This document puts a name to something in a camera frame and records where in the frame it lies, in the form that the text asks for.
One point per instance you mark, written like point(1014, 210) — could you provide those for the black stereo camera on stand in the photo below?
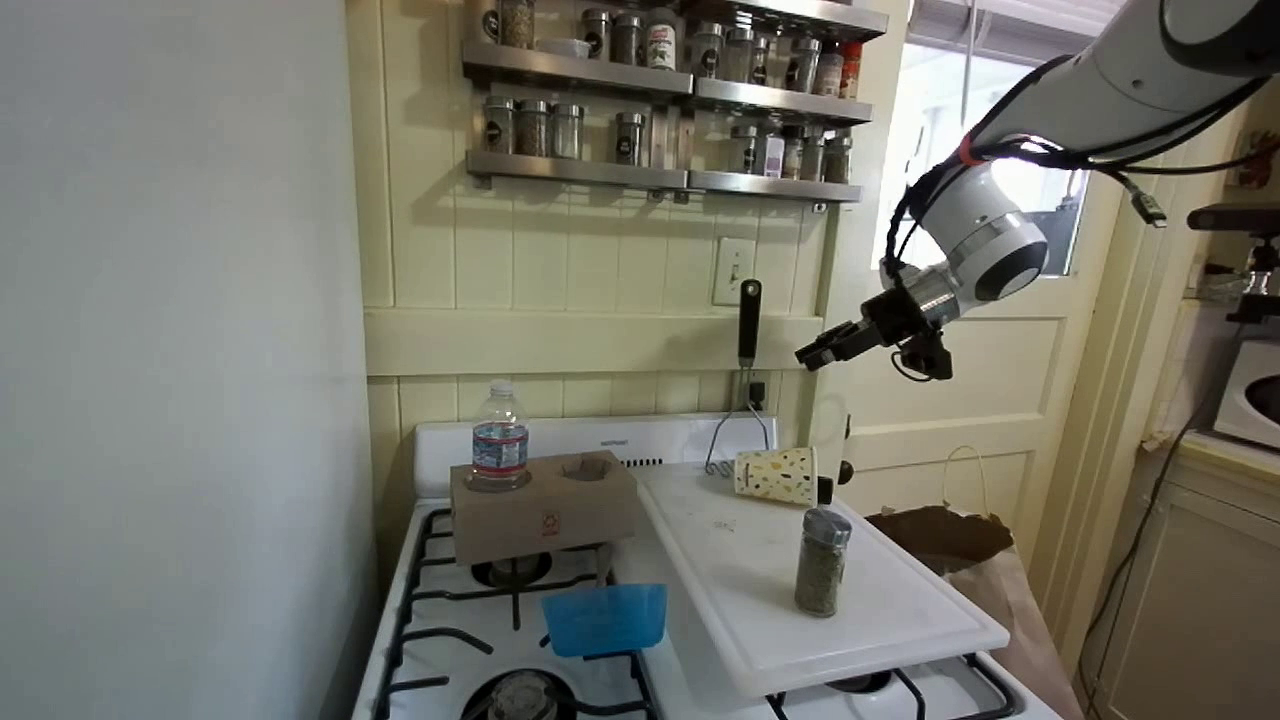
point(1232, 221)

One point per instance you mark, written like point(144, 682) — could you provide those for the blue plastic cup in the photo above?
point(605, 620)

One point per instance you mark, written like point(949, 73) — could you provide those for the brown cardboard box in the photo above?
point(540, 513)

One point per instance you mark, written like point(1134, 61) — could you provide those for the metal spice shelf with brackets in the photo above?
point(641, 179)

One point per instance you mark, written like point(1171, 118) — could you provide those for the white gas stove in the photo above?
point(535, 624)

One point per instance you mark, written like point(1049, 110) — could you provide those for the dark label spice jar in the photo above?
point(809, 154)

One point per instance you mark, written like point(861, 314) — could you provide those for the cream kitchen cabinet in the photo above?
point(1202, 587)

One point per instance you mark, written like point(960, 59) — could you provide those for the white light switch plate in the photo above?
point(735, 268)

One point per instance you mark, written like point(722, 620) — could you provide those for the clear plastic water bottle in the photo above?
point(503, 444)

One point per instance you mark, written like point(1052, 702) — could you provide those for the white cutting board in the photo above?
point(762, 573)

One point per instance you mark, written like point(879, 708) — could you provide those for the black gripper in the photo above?
point(913, 316)

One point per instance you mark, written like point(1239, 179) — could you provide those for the wall outlet with black plug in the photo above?
point(753, 392)

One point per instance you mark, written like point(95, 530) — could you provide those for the brown paper bag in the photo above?
point(955, 541)

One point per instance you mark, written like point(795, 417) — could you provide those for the black stove burner grate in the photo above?
point(443, 624)
point(923, 690)

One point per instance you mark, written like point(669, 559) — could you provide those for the white microwave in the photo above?
point(1248, 396)

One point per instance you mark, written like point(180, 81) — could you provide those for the white refrigerator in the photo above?
point(173, 360)

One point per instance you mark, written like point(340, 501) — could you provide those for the white label spice jar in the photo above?
point(779, 144)

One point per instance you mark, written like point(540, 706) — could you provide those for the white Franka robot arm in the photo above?
point(1134, 81)

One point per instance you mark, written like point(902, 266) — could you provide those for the clear spice grinder jar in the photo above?
point(823, 564)

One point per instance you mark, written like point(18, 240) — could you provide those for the bright window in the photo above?
point(985, 144)

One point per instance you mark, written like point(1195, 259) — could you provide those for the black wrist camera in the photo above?
point(925, 356)

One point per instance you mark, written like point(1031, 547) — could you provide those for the large glass spice jar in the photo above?
point(838, 154)

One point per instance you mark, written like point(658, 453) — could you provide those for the small glass spice jar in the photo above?
point(628, 138)
point(568, 128)
point(745, 140)

